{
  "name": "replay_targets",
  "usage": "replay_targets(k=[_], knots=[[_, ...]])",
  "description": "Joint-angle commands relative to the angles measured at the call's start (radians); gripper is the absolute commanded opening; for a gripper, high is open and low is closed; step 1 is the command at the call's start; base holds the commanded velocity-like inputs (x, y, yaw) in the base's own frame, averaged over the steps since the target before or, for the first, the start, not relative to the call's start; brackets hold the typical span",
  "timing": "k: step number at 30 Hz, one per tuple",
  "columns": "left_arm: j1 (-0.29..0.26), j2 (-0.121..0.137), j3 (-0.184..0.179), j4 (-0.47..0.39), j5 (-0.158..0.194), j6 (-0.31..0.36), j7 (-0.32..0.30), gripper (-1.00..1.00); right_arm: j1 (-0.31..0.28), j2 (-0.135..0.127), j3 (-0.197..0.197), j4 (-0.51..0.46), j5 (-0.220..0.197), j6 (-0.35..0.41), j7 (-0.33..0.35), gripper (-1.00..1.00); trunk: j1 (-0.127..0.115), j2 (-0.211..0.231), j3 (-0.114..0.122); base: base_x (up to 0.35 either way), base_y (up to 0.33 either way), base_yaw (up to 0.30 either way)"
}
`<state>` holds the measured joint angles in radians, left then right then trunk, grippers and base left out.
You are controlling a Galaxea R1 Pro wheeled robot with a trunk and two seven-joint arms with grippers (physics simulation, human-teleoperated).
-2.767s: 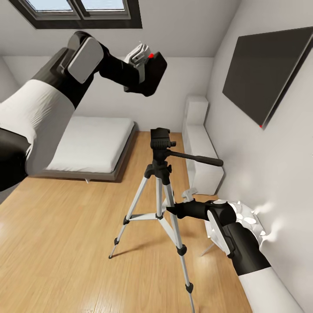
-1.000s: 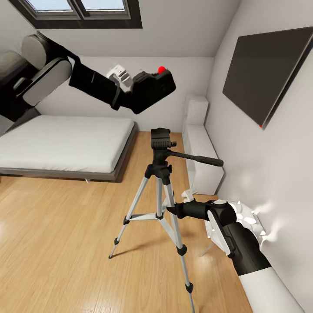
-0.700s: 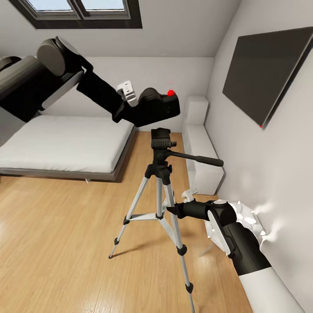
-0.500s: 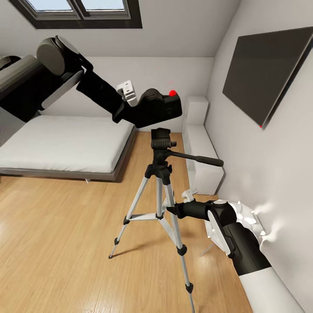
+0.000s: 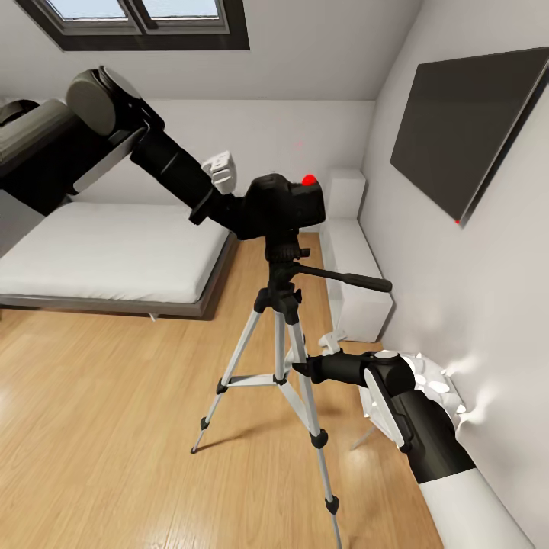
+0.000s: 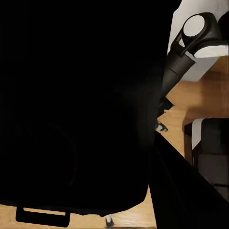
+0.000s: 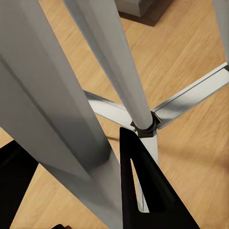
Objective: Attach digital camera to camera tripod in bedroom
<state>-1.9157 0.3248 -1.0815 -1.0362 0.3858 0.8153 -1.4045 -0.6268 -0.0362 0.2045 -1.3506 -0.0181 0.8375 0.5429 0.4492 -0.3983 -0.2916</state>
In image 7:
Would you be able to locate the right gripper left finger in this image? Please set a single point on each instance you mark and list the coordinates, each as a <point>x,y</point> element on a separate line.
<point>17,168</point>

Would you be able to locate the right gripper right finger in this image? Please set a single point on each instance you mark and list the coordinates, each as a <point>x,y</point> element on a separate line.
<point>167,211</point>

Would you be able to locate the camera tripod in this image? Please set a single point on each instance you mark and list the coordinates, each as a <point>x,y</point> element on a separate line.
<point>45,110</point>

